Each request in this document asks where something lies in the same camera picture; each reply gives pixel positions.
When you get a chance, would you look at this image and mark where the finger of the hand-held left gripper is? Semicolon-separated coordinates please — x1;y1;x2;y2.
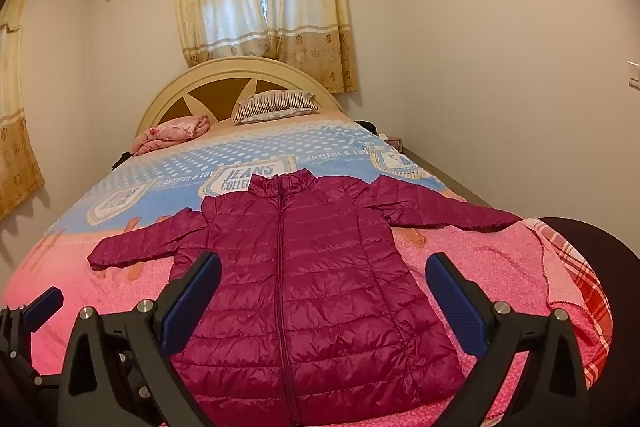
0;286;65;349

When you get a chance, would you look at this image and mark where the red plaid cloth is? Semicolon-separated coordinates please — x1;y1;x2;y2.
530;217;615;393

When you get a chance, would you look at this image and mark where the dark maroon round object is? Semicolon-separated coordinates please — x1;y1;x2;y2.
540;217;640;408

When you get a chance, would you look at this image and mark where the striped pillow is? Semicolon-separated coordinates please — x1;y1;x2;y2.
232;90;319;126

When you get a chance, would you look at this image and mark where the cream arched bed headboard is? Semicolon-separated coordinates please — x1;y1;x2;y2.
135;57;346;144

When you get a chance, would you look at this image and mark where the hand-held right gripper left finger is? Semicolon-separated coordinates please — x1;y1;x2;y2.
56;251;223;427

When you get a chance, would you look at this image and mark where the beige floral side curtain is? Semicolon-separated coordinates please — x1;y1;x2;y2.
0;0;46;222

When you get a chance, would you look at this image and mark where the bed with pink blue cover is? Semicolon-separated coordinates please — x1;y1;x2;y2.
0;116;591;427

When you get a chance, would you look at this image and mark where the pink floral folded quilt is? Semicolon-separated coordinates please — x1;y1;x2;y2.
131;114;211;155

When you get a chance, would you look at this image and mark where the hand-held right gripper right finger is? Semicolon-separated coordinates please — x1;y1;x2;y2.
425;252;591;427

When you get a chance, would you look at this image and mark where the magenta puffer jacket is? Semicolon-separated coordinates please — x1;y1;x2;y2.
87;169;523;427

